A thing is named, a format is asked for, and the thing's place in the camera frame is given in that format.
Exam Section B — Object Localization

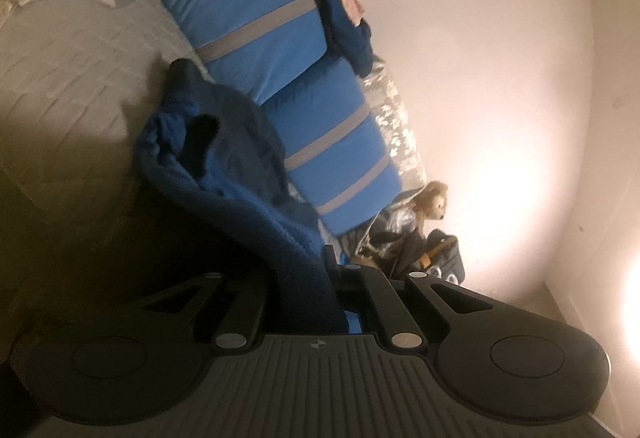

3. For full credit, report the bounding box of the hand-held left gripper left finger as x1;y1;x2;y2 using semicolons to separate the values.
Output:
127;270;281;354

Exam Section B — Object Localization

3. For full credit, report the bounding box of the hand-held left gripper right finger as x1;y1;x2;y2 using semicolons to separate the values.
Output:
322;244;506;352

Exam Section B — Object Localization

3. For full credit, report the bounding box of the two-tone blue sweater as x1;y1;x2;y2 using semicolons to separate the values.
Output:
134;59;351;336

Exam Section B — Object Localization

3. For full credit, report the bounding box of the clear plastic bag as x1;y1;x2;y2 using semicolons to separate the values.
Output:
350;208;426;269

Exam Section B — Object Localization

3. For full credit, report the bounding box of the dark bag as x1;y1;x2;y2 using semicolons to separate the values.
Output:
380;228;466;286

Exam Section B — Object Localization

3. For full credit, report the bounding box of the brown teddy bear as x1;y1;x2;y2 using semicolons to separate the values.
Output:
410;180;449;223

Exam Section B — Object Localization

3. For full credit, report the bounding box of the blue grey-striped pillow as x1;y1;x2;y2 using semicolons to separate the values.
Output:
131;0;333;106
260;56;405;236

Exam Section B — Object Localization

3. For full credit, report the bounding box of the silver floral cushion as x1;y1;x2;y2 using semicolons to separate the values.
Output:
359;60;428;199

